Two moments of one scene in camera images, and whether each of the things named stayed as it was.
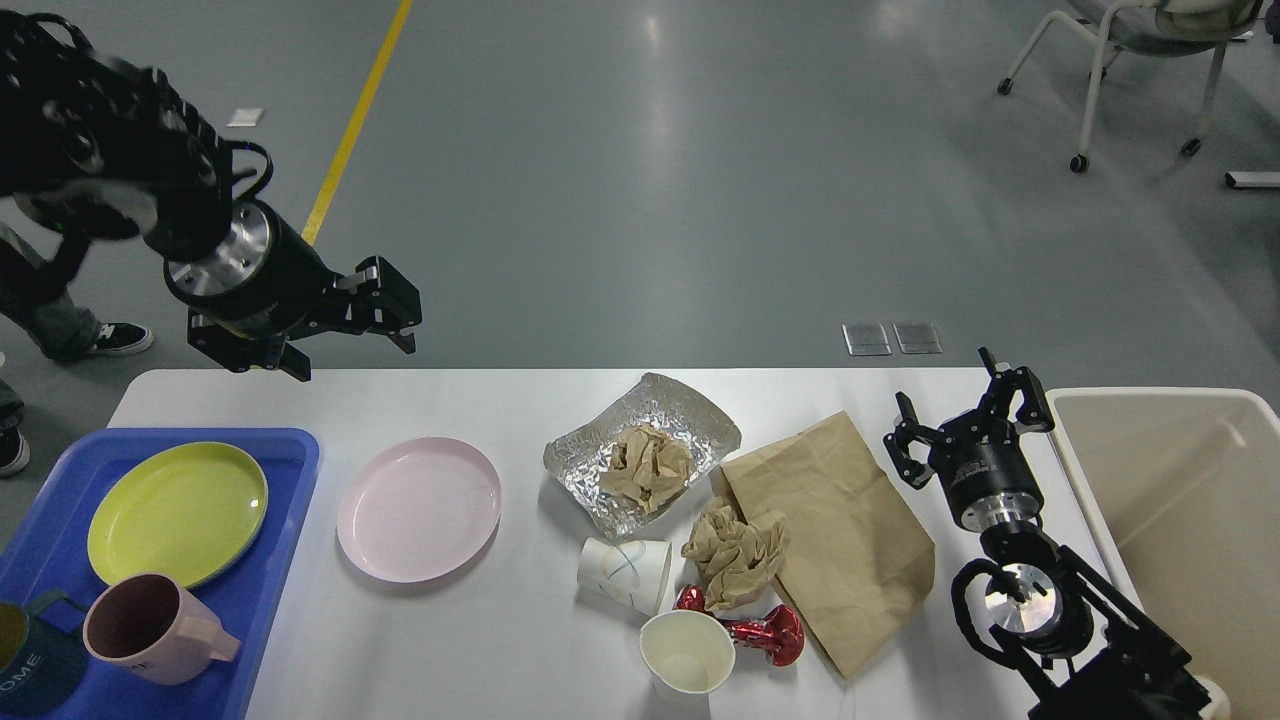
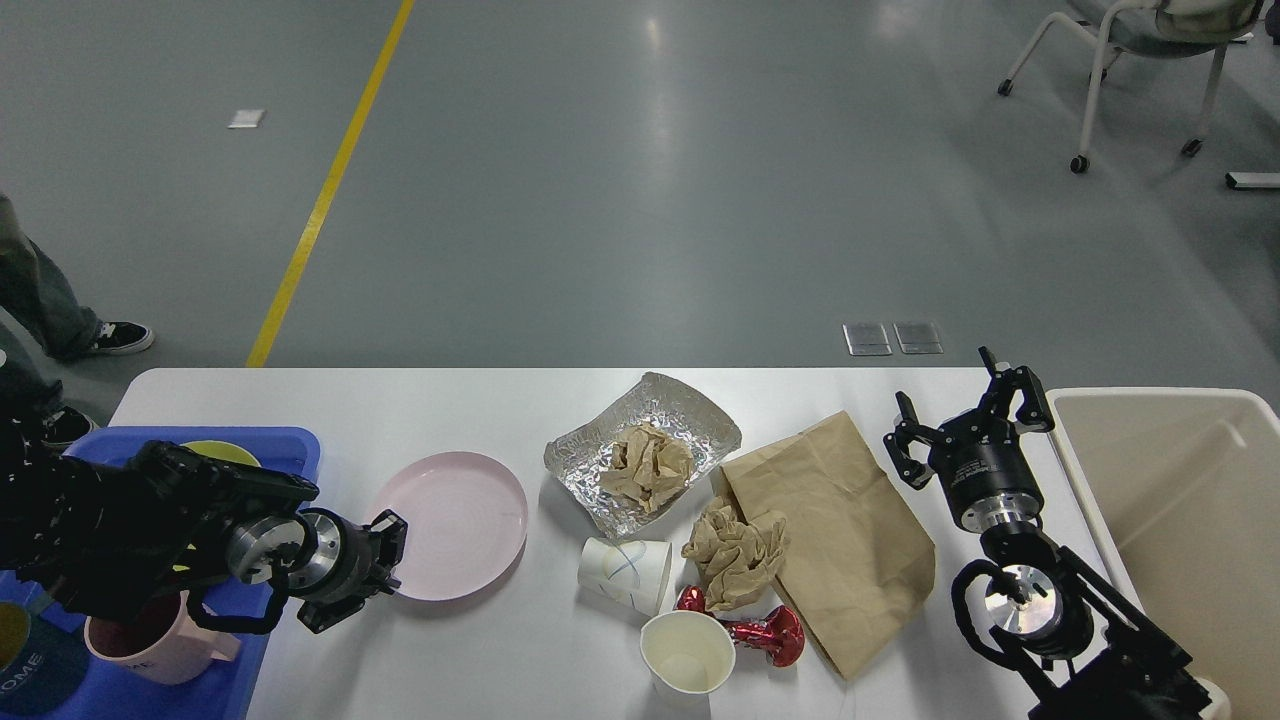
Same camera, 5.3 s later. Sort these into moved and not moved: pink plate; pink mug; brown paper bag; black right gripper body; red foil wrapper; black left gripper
Moved: pink plate; black left gripper
Not moved: red foil wrapper; black right gripper body; brown paper bag; pink mug
